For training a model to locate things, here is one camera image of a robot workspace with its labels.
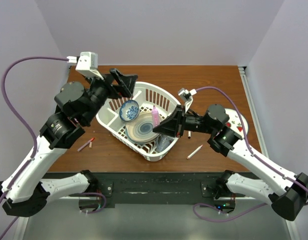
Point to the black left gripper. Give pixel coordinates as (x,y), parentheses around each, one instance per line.
(127,81)

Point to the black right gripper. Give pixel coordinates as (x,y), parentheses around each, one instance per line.
(173,125)

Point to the pink highlighter pen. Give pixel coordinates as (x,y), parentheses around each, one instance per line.
(155,117)

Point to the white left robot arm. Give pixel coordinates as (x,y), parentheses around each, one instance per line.
(25,192)

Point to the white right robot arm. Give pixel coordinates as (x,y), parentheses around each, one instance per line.
(285,191)

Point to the white red tipped pen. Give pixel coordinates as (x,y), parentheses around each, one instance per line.
(194,152)

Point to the blue glass cup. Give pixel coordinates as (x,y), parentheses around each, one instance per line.
(162,142)

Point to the white plastic dish basket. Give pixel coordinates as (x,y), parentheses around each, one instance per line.
(147,95)

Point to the blue patterned small bowl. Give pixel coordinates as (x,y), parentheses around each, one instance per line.
(129,111)

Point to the beige blue ringed plate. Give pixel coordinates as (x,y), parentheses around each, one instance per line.
(140,130)

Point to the watermelon pattern plate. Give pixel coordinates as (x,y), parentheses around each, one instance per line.
(235,123)

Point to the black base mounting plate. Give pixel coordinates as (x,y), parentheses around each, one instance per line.
(158,188)

